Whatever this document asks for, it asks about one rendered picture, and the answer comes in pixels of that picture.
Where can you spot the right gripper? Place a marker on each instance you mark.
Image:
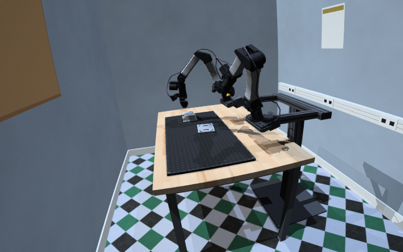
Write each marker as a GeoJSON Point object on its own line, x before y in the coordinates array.
{"type": "Point", "coordinates": [183, 95]}

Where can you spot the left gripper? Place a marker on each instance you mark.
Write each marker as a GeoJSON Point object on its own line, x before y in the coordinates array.
{"type": "Point", "coordinates": [222, 86]}

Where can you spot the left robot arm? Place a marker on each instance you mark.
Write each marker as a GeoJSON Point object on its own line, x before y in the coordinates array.
{"type": "Point", "coordinates": [230, 75]}

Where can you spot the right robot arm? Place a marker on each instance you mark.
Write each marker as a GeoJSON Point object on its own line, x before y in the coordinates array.
{"type": "Point", "coordinates": [208, 61]}

